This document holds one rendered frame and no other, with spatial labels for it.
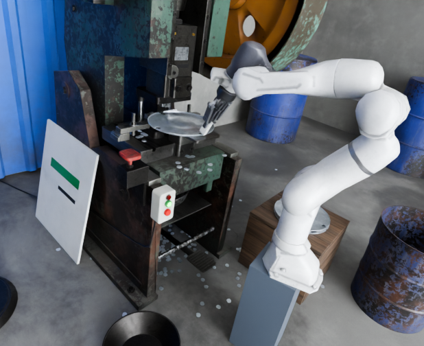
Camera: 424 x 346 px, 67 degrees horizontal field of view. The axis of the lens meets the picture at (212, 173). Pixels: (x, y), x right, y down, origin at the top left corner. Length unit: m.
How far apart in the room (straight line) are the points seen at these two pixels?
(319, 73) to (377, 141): 0.24
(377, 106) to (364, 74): 0.11
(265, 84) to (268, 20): 0.60
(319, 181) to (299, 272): 0.36
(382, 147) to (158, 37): 0.81
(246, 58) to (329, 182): 0.48
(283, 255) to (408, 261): 0.68
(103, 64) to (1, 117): 1.10
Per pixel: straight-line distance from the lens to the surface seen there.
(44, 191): 2.04
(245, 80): 1.03
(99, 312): 1.63
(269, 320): 1.36
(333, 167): 1.00
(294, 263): 1.18
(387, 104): 0.90
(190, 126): 1.39
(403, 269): 1.71
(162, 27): 1.26
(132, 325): 1.54
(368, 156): 0.97
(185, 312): 1.63
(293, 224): 1.11
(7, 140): 2.51
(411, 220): 2.03
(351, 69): 0.98
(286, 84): 0.99
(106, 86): 1.53
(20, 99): 2.42
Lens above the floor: 1.28
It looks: 28 degrees down
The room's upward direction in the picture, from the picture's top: 10 degrees clockwise
